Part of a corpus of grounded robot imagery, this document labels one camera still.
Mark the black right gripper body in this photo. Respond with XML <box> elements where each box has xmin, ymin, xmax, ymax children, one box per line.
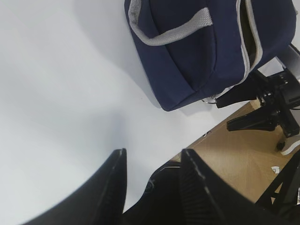
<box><xmin>256</xmin><ymin>71</ymin><xmax>300</xmax><ymax>137</ymax></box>

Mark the navy blue lunch bag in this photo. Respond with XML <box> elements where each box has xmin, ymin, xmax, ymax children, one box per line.
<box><xmin>124</xmin><ymin>0</ymin><xmax>296</xmax><ymax>112</ymax></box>

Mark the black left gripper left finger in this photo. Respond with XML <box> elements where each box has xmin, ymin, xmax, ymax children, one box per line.
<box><xmin>27</xmin><ymin>149</ymin><xmax>127</xmax><ymax>225</ymax></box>

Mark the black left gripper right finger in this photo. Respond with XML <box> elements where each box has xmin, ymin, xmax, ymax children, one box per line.
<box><xmin>180</xmin><ymin>149</ymin><xmax>281</xmax><ymax>225</ymax></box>

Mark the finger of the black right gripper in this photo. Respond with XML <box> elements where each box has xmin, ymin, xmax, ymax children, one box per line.
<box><xmin>227</xmin><ymin>109</ymin><xmax>277</xmax><ymax>131</ymax></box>
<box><xmin>216</xmin><ymin>71</ymin><xmax>267</xmax><ymax>108</ymax></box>

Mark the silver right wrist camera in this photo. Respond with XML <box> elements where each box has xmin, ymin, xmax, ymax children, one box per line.
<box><xmin>277</xmin><ymin>44</ymin><xmax>300</xmax><ymax>81</ymax></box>

